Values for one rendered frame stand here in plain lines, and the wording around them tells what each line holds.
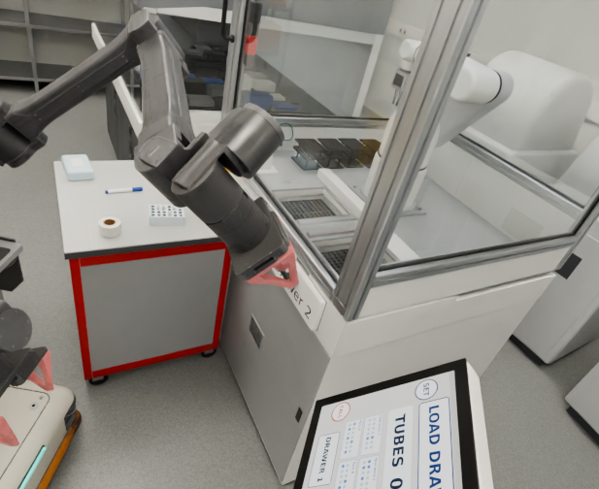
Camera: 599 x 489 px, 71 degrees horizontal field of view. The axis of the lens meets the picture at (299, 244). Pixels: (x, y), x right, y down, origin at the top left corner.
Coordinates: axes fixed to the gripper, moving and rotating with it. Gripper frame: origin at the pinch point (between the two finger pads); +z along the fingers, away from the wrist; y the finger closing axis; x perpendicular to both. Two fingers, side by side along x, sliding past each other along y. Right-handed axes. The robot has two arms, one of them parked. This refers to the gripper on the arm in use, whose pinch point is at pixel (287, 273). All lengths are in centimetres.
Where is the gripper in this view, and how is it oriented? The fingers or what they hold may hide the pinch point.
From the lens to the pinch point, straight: 56.0
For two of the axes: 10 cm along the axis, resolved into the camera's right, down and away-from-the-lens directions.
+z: 4.8, 5.7, 6.7
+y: -3.0, -6.1, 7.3
